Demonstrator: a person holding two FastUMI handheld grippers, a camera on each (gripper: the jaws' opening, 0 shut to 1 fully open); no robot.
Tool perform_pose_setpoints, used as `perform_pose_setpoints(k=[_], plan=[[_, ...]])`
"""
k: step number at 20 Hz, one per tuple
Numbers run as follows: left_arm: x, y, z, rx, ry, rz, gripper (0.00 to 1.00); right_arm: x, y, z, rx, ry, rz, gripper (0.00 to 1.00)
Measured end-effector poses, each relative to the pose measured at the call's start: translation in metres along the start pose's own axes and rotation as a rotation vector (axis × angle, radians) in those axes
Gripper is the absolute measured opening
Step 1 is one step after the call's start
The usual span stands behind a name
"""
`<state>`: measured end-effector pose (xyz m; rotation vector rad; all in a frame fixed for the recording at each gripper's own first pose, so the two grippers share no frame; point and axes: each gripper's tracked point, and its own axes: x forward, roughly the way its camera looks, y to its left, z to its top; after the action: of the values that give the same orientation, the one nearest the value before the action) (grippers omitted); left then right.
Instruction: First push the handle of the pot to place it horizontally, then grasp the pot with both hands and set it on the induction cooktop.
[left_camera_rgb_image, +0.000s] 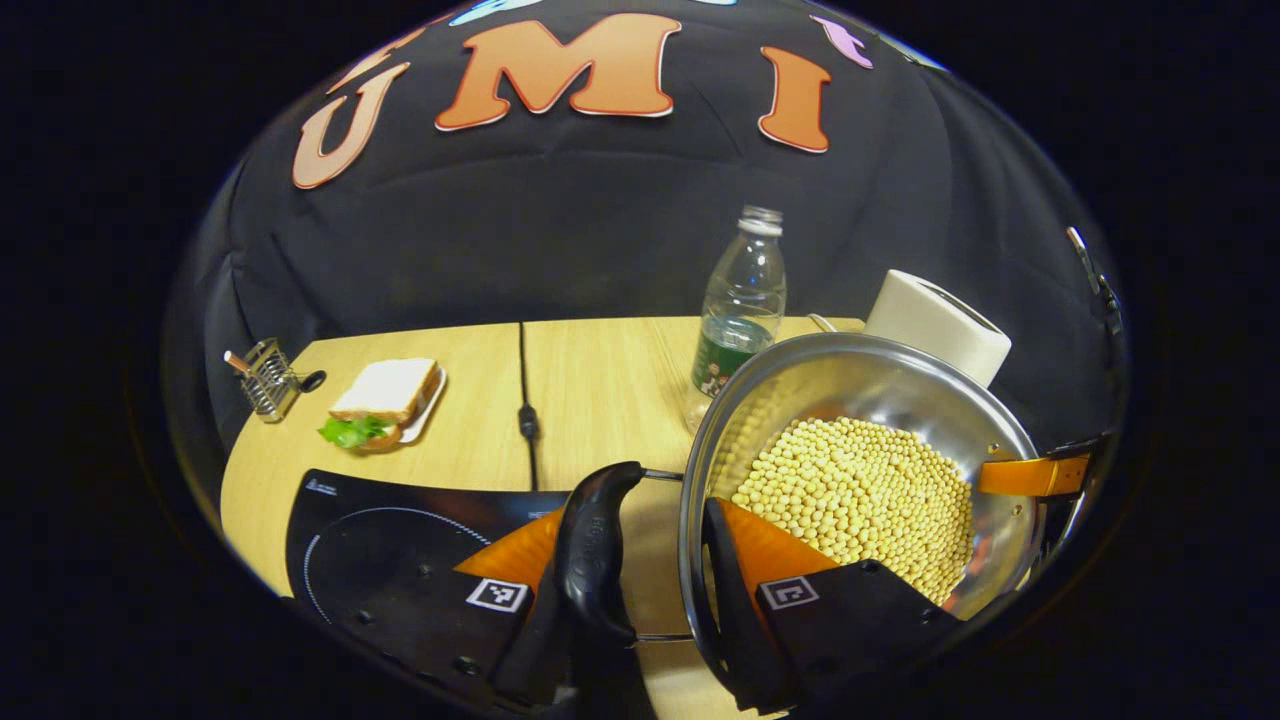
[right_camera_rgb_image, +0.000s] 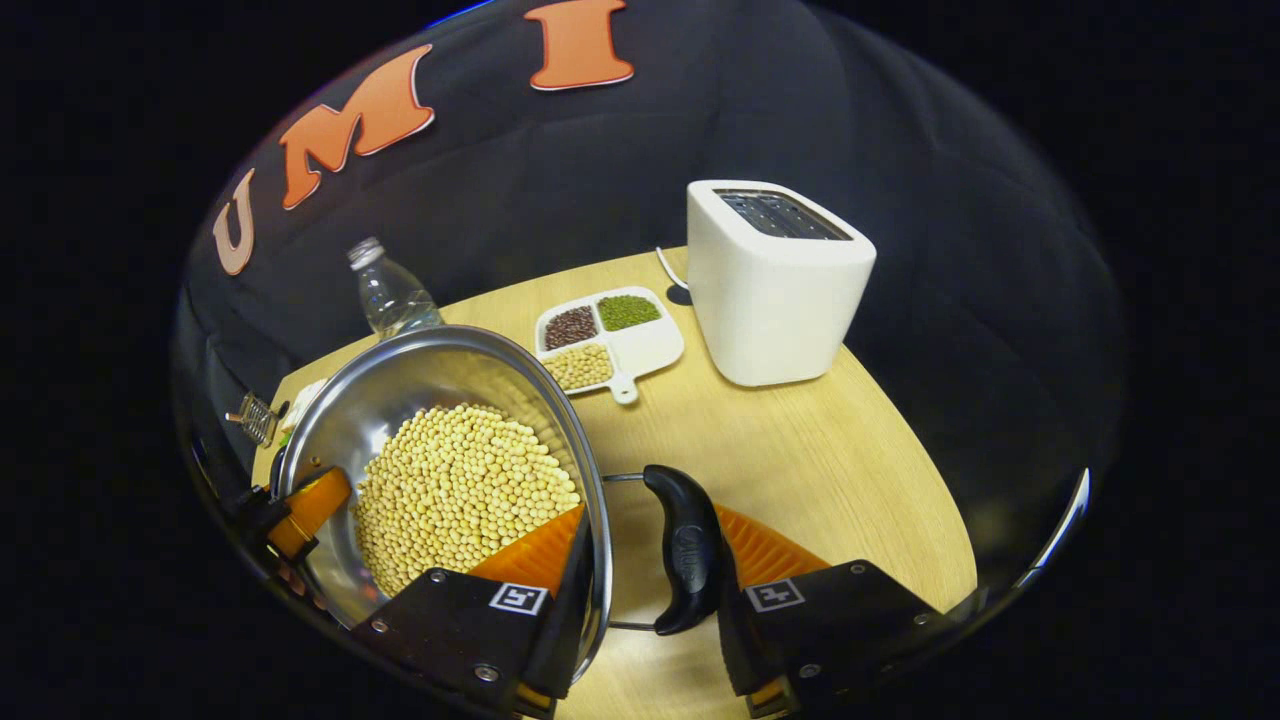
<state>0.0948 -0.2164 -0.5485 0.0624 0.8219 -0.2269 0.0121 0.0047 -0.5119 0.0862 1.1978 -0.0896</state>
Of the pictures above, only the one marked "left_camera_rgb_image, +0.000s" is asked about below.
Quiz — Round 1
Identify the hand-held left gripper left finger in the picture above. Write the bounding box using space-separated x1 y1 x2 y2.
330 505 579 713

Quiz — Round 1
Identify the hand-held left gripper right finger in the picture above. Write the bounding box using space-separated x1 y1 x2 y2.
703 497 966 716

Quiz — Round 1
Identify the pile of yellow soybeans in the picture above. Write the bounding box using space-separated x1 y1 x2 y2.
715 415 976 606

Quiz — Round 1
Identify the black induction cooktop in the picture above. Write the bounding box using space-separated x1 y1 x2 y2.
285 468 571 626

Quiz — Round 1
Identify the steel pot with black handles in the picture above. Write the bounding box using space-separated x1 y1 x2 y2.
555 332 1051 701

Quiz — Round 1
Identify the white toaster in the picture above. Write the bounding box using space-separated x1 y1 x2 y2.
865 268 1013 389

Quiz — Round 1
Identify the thin metal stand pole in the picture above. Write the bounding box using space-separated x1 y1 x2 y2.
1065 227 1123 336

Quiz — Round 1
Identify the white sandwich plate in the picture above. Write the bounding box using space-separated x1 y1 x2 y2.
398 365 448 446

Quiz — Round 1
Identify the sandwich with lettuce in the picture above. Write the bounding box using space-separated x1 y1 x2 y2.
318 358 441 453

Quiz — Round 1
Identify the clear plastic water bottle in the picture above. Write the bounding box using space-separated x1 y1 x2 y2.
685 205 788 431

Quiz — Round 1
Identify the black backdrop cloth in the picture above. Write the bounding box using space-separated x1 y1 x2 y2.
165 0 1126 451

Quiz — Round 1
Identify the small wire basket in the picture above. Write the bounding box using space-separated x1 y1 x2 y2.
224 338 327 424

